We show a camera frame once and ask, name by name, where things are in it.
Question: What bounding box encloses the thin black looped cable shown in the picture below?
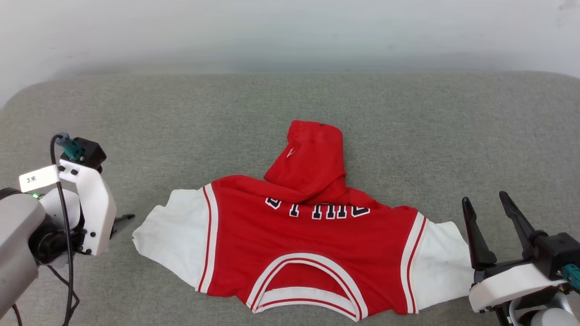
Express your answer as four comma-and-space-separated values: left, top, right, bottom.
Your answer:
45, 265, 81, 324

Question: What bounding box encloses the white paper label tag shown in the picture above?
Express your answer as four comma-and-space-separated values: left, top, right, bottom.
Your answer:
19, 165, 59, 192

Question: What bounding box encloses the red and white jersey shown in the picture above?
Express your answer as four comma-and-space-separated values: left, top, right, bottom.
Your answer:
132, 120, 475, 322

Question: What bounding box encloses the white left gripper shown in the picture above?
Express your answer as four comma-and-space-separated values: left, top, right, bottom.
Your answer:
59, 159, 135, 255

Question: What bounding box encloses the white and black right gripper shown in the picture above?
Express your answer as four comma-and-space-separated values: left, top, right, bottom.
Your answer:
462, 191, 567, 313

